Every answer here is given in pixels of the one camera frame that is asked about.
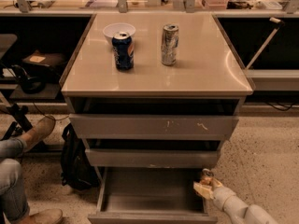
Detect person's leg in jeans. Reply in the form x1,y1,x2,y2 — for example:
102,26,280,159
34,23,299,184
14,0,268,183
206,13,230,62
0,138,30,224

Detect tan shoe upper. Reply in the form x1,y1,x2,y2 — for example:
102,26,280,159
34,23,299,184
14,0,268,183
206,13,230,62
20,117,56,152

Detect bottom drawer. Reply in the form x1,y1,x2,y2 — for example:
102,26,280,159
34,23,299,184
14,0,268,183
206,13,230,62
88,167,218,224

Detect tan shoe lower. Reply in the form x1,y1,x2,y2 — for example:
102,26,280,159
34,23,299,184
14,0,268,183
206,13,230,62
17,208,63,224

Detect dark box with label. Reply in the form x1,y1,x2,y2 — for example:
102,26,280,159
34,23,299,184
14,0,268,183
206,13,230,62
22,50,67,76

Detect black tripod stand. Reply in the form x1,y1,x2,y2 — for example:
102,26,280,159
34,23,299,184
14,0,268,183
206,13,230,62
0,92,32,140

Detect black headphones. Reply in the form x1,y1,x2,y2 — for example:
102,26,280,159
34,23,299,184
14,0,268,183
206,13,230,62
12,64,46,94

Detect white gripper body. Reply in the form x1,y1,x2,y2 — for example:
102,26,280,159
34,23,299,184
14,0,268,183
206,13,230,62
213,187,238,211

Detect blue Pepsi can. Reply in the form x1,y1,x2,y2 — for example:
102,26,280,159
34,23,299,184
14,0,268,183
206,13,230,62
112,32,134,71

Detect top drawer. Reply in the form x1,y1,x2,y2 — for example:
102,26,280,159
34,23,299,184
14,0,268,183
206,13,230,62
70,98,238,140

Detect black backpack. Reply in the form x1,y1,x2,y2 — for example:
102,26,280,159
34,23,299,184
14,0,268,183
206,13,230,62
60,123,99,190

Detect white bowl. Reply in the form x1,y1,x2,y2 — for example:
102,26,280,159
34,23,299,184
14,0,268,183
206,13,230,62
103,22,135,45

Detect silver tall can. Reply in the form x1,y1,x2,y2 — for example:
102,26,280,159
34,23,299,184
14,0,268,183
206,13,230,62
161,24,178,66

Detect orange soda can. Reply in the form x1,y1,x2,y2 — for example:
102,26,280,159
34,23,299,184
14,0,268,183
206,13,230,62
200,168,217,187

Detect drawer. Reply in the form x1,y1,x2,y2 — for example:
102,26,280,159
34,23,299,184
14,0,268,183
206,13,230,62
88,167,218,224
70,98,238,140
86,139,220,168

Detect middle drawer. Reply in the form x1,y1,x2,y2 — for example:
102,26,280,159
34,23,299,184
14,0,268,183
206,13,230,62
86,139,220,168

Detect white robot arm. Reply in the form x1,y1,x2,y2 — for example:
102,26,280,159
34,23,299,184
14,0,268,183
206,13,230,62
193,179,278,224

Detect grey drawer cabinet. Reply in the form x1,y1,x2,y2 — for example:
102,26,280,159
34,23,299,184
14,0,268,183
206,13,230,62
62,11,252,224

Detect tan shoe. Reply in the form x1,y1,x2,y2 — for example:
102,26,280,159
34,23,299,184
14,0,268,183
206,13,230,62
20,117,56,152
17,208,63,224

